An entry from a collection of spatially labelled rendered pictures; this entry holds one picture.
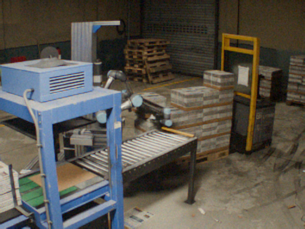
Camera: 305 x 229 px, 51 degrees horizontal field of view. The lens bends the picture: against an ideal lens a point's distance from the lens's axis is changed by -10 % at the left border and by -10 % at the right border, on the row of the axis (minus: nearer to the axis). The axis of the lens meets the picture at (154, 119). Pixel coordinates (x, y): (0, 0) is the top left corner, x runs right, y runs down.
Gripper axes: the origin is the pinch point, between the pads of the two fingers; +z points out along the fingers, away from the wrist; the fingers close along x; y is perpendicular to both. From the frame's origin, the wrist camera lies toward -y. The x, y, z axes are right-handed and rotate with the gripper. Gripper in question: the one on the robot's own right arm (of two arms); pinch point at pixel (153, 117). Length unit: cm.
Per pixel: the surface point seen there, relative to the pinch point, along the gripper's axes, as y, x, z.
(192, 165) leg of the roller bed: -36, -7, -73
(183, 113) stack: -4, -50, 9
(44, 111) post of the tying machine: 69, 169, -159
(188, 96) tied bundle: 18, -58, 10
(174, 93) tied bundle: 16, -55, 39
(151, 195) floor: -85, 23, -35
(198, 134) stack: -38, -79, 10
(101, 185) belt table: -6, 121, -126
